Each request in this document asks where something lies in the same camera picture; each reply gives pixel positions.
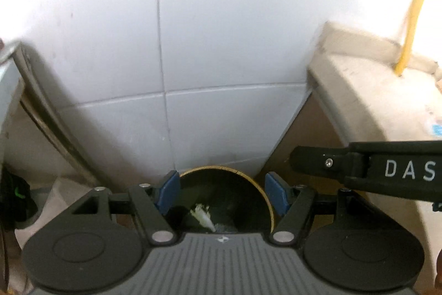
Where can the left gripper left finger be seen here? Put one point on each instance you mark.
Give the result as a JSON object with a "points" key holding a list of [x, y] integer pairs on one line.
{"points": [[150, 204]]}

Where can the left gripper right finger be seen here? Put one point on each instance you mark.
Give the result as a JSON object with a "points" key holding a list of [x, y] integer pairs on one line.
{"points": [[294, 206]]}

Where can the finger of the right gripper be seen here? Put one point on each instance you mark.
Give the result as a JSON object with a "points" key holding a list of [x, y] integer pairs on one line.
{"points": [[339, 164]]}

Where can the blue white plastic wrapper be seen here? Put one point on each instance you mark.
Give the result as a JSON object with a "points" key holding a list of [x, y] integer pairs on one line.
{"points": [[436, 130]]}

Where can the black trash bin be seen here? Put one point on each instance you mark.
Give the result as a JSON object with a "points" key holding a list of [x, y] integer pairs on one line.
{"points": [[237, 204]]}

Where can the yellow pipe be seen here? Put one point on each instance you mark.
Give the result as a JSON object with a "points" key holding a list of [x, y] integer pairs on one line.
{"points": [[412, 21]]}

